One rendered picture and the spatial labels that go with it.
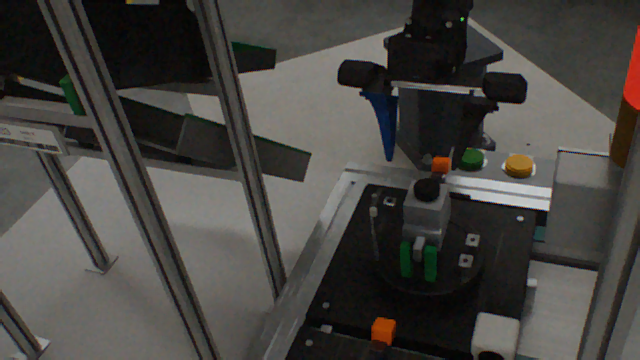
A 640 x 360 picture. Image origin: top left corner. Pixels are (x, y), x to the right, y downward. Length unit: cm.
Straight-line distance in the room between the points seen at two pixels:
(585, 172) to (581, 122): 72
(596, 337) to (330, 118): 79
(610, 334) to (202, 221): 69
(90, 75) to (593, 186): 38
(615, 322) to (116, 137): 42
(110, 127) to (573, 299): 59
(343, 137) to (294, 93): 20
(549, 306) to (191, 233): 57
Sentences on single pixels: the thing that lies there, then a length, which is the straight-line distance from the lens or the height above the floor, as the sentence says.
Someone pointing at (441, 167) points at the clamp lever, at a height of 107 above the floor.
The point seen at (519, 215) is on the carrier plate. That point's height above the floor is 97.
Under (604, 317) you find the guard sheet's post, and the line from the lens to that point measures 55.
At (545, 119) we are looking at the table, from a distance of 122.
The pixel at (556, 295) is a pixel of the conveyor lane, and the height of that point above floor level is 92.
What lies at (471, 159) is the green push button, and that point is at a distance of 93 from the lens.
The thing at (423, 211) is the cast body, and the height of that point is 108.
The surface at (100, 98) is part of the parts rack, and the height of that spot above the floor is 133.
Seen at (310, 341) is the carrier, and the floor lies 97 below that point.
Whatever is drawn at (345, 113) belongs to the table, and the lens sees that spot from 124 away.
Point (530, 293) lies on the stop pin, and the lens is 78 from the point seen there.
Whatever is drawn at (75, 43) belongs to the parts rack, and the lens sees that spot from 46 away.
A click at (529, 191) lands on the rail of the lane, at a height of 96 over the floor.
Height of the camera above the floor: 156
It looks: 40 degrees down
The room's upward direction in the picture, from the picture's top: 9 degrees counter-clockwise
